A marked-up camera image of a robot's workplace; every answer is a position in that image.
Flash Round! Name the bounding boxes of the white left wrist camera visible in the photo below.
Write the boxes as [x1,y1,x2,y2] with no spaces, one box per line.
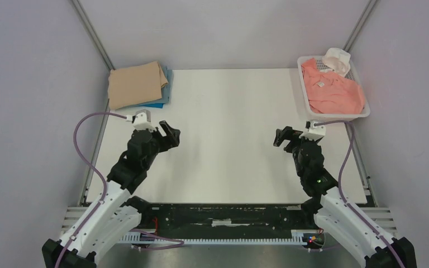
[126,109,156,132]

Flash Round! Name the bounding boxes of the white slotted cable duct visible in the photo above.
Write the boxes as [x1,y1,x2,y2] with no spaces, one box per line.
[118,232,314,246]

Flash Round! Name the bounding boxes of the salmon pink t shirt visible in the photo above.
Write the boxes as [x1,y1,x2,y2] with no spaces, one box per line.
[301,58,365,114]

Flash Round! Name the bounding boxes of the folded beige t shirt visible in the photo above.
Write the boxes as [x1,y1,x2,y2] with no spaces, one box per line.
[108,61,168,110]

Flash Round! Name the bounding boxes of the crumpled white t shirt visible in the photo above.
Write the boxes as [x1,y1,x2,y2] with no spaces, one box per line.
[322,47,351,77]

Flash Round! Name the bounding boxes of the folded grey blue t shirt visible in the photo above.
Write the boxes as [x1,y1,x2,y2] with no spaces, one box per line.
[136,65,174,107]

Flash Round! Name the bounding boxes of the left aluminium frame post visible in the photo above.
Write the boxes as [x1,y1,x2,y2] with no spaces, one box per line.
[69,0,115,70]

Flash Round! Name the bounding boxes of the right aluminium frame post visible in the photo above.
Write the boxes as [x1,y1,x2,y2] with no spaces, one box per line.
[342,0,380,52]

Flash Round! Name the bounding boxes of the folded bright blue t shirt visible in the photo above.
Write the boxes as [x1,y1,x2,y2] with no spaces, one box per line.
[141,103,164,109]

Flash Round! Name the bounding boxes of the white plastic basket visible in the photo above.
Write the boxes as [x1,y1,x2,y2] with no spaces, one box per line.
[297,55,370,121]

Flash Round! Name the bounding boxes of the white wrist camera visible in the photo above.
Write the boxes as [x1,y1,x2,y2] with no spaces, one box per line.
[299,120,326,142]
[126,109,156,132]

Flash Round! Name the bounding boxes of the purple floor cable left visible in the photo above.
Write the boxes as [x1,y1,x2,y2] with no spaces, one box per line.
[130,228,185,252]

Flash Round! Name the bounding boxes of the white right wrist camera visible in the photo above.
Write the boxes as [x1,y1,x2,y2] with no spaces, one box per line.
[299,120,326,142]

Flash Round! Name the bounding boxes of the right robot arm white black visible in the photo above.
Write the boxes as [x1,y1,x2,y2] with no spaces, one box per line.
[273,122,417,267]

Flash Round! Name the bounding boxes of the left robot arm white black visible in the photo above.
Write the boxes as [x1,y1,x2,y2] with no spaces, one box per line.
[42,121,180,267]

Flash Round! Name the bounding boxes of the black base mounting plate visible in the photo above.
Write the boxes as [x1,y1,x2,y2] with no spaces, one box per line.
[137,203,319,240]

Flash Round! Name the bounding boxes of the aluminium frame post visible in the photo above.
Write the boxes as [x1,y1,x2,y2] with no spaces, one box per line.
[342,0,380,52]
[69,0,115,70]

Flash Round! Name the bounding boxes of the small electronics board with leds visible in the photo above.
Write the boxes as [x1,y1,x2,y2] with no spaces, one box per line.
[303,234,325,249]

